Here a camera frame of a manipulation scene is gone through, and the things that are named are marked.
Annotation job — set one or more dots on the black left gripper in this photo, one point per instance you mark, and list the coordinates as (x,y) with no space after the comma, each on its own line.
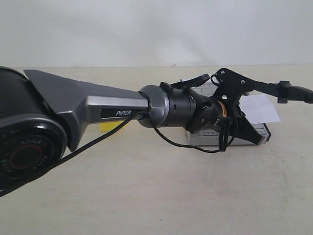
(232,123)

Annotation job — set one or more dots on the white paper sheet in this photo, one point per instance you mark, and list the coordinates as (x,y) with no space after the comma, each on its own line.
(258,109)

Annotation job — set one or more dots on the black cutter blade arm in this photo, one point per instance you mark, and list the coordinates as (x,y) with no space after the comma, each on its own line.
(285,91)

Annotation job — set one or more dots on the yellow cube block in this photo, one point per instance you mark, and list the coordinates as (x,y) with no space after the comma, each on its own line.
(110,126)

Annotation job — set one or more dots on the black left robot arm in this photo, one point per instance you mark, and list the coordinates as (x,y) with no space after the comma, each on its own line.
(44,116)

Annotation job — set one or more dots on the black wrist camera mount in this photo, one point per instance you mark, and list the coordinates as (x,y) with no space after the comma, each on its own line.
(231,84)

